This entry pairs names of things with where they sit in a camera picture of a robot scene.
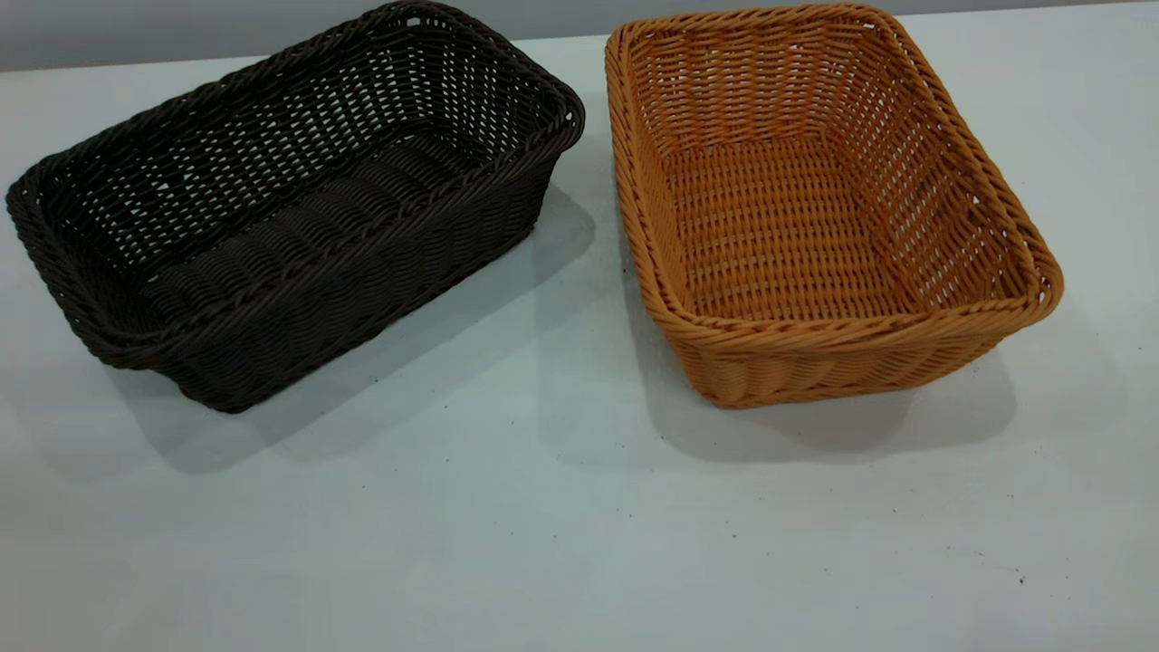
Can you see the black woven wicker basket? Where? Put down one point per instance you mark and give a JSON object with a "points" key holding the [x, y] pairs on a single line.
{"points": [[380, 272]]}

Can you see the orange woven wicker basket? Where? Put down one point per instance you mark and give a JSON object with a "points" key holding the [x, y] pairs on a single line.
{"points": [[779, 226]]}

